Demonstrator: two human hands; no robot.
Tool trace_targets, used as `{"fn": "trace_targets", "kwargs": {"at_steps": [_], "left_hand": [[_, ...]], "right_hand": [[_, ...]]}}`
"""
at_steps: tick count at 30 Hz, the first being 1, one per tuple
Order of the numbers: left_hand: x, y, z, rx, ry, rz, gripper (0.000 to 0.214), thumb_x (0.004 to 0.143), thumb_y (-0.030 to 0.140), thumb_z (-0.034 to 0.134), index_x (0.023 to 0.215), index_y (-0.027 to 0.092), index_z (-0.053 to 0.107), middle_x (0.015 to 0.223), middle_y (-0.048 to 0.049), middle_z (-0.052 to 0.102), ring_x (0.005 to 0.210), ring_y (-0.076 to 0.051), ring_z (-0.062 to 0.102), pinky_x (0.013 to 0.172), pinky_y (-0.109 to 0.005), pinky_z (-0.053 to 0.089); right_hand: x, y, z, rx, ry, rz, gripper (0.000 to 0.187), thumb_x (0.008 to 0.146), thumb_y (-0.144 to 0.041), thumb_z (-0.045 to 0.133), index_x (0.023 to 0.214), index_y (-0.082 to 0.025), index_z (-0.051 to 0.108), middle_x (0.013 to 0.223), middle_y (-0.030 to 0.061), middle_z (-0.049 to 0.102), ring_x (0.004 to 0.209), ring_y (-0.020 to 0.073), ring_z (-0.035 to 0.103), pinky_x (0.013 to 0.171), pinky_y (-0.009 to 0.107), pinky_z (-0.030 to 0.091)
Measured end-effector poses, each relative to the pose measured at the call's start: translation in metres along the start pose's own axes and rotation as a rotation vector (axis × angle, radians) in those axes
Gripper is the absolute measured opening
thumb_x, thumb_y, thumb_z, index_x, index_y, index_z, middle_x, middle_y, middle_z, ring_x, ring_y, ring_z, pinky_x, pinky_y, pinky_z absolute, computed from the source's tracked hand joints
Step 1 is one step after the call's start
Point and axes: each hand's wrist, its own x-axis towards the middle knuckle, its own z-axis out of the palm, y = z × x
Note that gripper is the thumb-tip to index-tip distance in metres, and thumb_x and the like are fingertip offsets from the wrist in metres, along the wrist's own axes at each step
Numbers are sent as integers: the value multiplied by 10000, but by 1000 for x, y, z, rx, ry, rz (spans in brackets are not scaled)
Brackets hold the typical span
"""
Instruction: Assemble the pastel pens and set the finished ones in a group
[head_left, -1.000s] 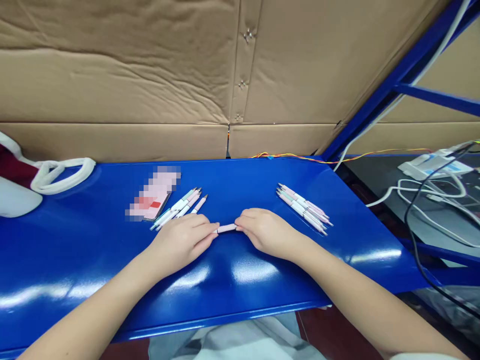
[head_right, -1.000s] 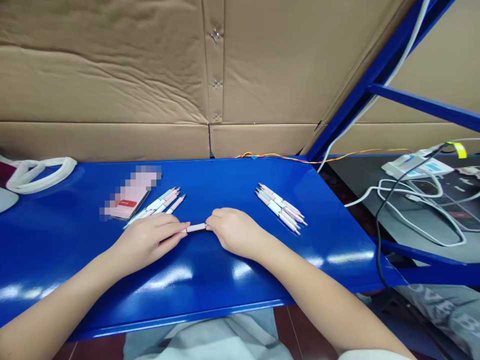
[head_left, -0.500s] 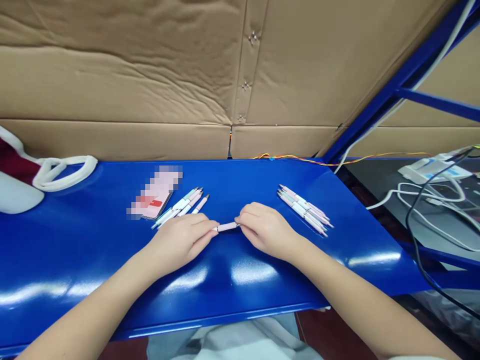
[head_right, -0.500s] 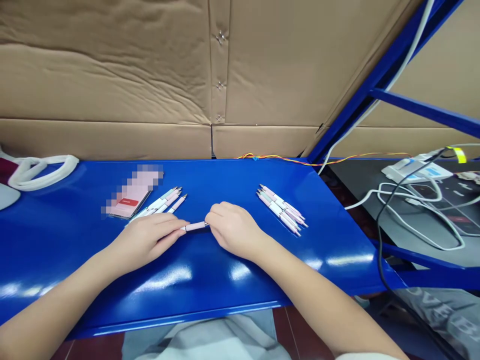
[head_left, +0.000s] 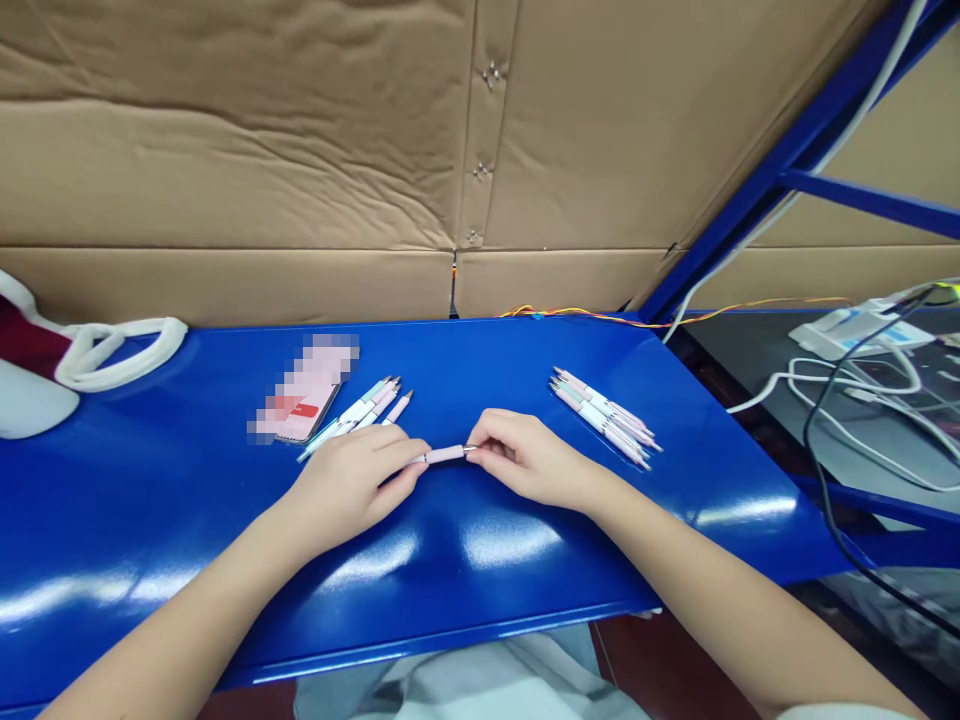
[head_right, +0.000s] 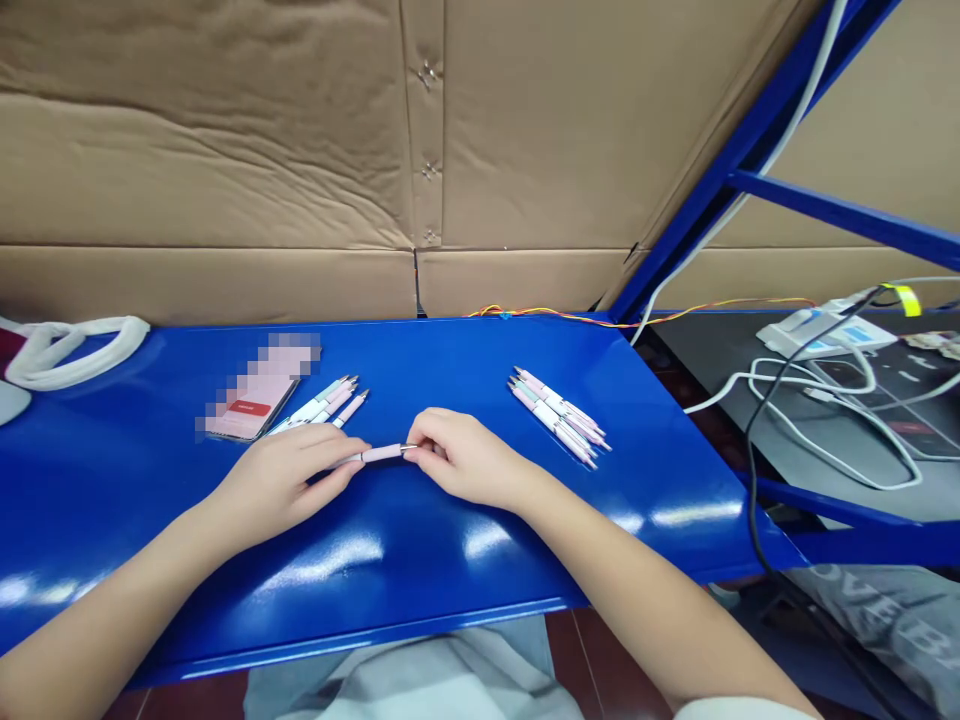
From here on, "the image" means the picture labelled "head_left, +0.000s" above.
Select person's left hand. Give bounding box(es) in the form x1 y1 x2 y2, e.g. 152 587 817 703
288 427 434 556

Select person's right hand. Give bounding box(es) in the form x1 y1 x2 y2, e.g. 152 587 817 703
464 407 604 517

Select white pen with teal grip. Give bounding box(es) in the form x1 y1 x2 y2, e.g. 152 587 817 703
296 375 395 463

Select white pen with pink grip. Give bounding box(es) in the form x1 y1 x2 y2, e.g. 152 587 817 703
333 380 403 436

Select pile of pastel pens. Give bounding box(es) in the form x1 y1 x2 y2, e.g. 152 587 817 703
548 365 666 473

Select pink packet with red label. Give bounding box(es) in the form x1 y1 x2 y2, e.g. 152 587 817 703
246 332 361 448

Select person's body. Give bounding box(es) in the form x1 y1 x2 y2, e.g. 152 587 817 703
292 623 633 720

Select white and maroon cloth bag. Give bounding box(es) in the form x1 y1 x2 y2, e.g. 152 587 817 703
0 268 190 442

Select brown cardboard sheets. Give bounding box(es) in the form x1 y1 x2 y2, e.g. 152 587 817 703
0 0 890 328

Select white power strip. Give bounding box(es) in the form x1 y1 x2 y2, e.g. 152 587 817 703
787 280 960 363

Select orange and yellow wire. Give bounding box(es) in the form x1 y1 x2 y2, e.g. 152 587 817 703
497 298 856 331

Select black cable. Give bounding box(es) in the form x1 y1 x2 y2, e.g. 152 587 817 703
802 287 960 628

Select white charging cable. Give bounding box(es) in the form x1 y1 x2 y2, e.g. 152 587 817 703
725 355 960 494

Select blue metal shelf frame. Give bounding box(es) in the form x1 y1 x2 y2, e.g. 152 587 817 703
643 0 960 325

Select white cable along frame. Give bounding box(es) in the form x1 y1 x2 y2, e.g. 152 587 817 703
662 0 933 346

